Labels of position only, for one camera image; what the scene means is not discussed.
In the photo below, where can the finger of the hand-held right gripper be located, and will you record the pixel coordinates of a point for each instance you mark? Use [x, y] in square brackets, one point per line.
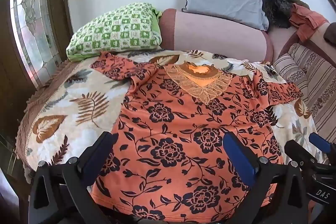
[319, 142]
[298, 151]

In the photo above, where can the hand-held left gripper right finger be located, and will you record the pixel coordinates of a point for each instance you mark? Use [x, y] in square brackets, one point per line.
[237, 154]

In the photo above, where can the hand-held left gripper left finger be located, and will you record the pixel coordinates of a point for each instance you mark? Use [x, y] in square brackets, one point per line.
[103, 151]

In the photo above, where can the orange black floral shirt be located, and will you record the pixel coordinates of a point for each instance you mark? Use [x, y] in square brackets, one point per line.
[183, 140]

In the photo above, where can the leaf print blanket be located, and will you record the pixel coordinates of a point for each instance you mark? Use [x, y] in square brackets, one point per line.
[76, 111]

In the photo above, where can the striped patterned cushion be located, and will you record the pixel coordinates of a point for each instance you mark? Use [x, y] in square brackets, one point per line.
[312, 74]

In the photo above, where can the dark brown cloth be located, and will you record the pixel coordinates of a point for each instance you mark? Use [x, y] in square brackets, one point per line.
[331, 34]

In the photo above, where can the pink sheet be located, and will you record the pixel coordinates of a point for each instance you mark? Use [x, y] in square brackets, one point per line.
[281, 37]

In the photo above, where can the plain orange cloth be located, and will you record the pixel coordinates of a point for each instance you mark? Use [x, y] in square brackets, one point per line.
[307, 20]

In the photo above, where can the green checked pillow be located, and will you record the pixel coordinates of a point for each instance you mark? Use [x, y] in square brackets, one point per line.
[118, 29]

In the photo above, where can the pink rolled quilt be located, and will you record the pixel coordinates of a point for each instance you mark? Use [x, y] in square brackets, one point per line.
[210, 32]

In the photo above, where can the dark furry cloth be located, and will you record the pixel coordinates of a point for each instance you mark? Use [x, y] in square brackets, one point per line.
[277, 10]

